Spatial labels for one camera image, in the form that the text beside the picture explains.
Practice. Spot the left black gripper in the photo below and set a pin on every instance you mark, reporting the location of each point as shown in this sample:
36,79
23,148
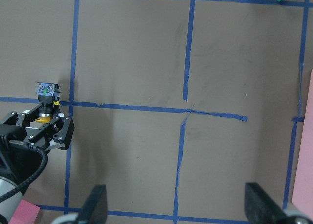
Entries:
19,164

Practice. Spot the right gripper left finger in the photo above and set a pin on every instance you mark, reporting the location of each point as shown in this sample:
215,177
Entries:
95,208

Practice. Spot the pink cube near centre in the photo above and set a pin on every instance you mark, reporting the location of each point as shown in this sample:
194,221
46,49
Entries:
26,213

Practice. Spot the pink plastic bin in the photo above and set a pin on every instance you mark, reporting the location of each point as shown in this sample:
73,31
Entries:
302,196

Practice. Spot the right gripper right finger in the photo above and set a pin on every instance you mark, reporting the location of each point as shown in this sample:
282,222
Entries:
260,208

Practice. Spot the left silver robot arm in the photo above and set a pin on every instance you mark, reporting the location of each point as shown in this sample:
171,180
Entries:
11,193

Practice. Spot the yellow push button switch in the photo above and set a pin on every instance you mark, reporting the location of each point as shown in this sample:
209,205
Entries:
49,98

